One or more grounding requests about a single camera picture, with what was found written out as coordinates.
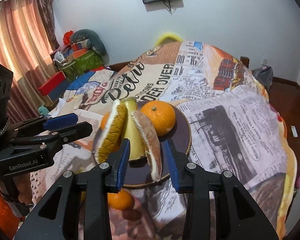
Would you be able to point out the dark purple round plate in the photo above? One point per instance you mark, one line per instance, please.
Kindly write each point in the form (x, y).
(138, 173)

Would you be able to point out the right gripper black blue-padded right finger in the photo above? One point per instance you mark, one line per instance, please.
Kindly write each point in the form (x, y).
(238, 216)

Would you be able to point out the red and blue box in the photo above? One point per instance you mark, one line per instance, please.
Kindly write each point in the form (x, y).
(55, 86)

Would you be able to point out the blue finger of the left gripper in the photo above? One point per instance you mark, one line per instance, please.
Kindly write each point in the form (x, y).
(61, 121)

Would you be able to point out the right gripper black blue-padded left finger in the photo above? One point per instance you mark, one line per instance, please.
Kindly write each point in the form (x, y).
(56, 216)

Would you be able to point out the newspaper print blanket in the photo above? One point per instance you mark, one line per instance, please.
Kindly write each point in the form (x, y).
(233, 127)

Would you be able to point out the orange with sticker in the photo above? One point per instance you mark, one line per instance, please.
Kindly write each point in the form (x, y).
(104, 120)

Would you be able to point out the peeled pomelo segment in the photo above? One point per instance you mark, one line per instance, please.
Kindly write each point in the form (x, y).
(151, 143)
(106, 143)

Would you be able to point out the plain orange on plate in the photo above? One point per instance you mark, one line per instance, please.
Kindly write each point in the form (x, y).
(161, 114)

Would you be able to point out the pink striped curtain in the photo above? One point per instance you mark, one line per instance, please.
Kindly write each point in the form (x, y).
(25, 50)

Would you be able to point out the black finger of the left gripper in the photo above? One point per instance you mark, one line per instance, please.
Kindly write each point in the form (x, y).
(72, 133)

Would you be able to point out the small orange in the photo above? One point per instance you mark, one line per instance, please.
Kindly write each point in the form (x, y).
(121, 201)

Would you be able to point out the grey backpack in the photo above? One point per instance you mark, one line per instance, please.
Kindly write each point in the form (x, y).
(264, 76)

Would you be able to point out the red plastic bag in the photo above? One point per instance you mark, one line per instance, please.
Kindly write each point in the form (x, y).
(66, 37)

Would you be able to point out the green storage box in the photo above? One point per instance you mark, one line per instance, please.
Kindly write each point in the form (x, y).
(83, 64)

